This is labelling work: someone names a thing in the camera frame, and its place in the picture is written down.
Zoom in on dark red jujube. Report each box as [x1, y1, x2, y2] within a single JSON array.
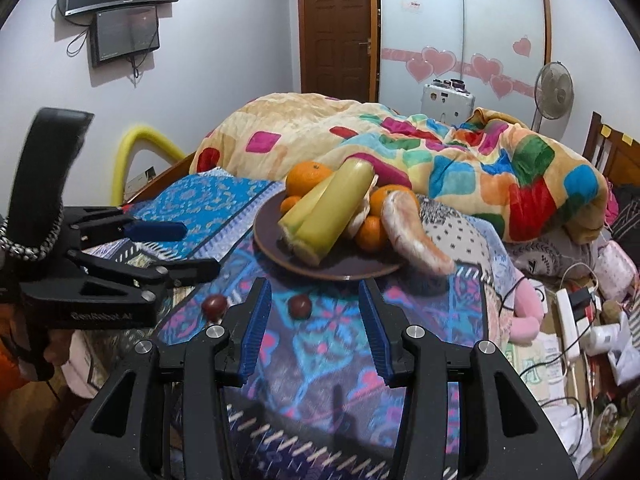
[[201, 295, 230, 324], [287, 294, 313, 320]]

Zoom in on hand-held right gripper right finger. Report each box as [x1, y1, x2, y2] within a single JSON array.
[[357, 276, 566, 480]]

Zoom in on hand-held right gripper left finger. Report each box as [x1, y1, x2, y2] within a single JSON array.
[[90, 276, 274, 480]]

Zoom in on grey printed pillow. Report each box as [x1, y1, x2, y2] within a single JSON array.
[[505, 230, 597, 282]]

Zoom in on dotted patchwork cloth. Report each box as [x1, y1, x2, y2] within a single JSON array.
[[415, 195, 507, 282]]

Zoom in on white hard case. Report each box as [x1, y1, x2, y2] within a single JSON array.
[[421, 78, 475, 124]]

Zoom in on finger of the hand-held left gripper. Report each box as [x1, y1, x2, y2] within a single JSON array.
[[65, 206, 187, 252], [66, 251, 221, 307]]

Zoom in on pink plush toy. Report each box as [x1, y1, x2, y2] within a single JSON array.
[[510, 280, 545, 346]]

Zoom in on small black wall monitor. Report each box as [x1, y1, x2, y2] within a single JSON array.
[[90, 2, 161, 69]]

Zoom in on white cup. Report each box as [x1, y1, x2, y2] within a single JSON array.
[[585, 310, 632, 357]]

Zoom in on round food bowl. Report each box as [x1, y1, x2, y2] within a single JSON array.
[[595, 400, 627, 449]]

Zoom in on colourful checked blanket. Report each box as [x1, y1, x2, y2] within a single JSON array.
[[192, 92, 610, 244]]

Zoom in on black monitor cable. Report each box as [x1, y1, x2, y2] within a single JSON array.
[[67, 30, 94, 59]]

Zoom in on wooden bed headboard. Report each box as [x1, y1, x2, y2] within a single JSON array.
[[582, 111, 640, 187]]

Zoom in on wooden bed side rail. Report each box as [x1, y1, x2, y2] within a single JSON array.
[[122, 152, 197, 207]]

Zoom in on brown wooden door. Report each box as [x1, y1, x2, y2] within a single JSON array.
[[297, 0, 374, 104]]

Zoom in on white power strip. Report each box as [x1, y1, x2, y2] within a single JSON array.
[[556, 287, 594, 362]]

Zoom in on wooden wardrobe with glass doors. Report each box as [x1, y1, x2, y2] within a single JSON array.
[[295, 0, 554, 107]]

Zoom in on standing electric fan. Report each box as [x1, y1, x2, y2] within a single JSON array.
[[531, 61, 575, 134]]

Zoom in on yellow foam tube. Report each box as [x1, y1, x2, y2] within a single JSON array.
[[114, 124, 186, 207]]

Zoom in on large orange with sticker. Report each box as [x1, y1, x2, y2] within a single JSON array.
[[372, 185, 420, 217]]

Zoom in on purple plate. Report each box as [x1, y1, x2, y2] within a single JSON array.
[[253, 187, 409, 281]]

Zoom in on peeled pomelo segment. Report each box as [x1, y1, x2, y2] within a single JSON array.
[[381, 190, 456, 276], [347, 189, 377, 239]]

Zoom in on blue patterned bedsheet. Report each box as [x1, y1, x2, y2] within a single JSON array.
[[80, 167, 502, 480]]

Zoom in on pink quilted pouch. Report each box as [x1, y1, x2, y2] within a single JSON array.
[[595, 240, 640, 307]]

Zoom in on pink heart stickers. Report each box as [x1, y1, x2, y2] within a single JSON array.
[[381, 0, 534, 102]]

